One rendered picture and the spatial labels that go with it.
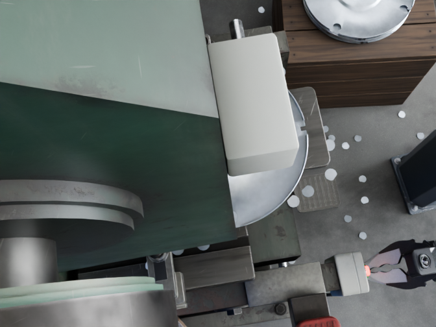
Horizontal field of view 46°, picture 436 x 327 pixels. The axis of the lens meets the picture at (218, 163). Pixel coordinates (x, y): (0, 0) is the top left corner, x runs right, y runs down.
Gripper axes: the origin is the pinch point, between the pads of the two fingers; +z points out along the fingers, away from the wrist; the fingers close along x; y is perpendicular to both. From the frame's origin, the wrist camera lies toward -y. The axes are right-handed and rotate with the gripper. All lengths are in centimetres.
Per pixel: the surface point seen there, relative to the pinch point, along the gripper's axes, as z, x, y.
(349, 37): -3, 58, 21
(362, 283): -1.7, -2.1, -8.4
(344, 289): 1.2, -2.5, -10.1
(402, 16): -16, 62, 29
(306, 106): -4.3, 27.6, -24.5
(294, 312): 6.1, -4.8, -21.9
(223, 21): 41, 91, 39
